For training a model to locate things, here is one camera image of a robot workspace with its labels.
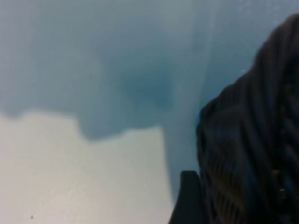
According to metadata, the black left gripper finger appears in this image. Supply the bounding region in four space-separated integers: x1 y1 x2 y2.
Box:
167 170 211 224

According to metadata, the dark brown wicker basket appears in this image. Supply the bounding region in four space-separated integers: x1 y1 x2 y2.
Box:
196 13 299 224

